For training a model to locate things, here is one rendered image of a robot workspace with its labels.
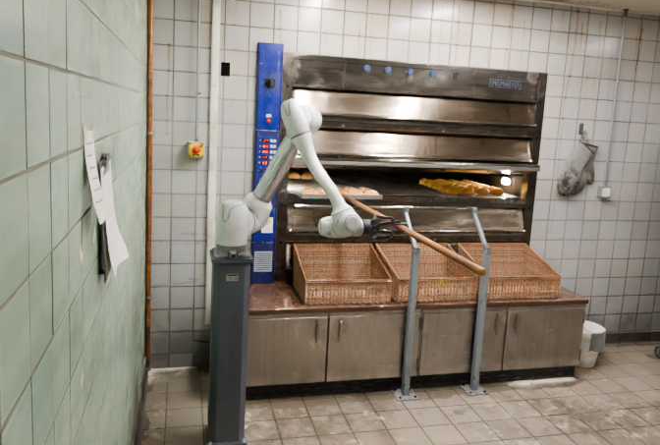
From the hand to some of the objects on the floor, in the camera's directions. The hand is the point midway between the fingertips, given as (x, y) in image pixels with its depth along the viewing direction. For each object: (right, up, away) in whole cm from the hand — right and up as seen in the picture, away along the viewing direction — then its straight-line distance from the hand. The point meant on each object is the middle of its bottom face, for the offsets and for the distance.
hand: (400, 227), depth 288 cm
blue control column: (-107, -85, +204) cm, 246 cm away
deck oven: (-13, -87, +230) cm, 246 cm away
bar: (+2, -108, +86) cm, 139 cm away
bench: (+14, -106, +111) cm, 154 cm away
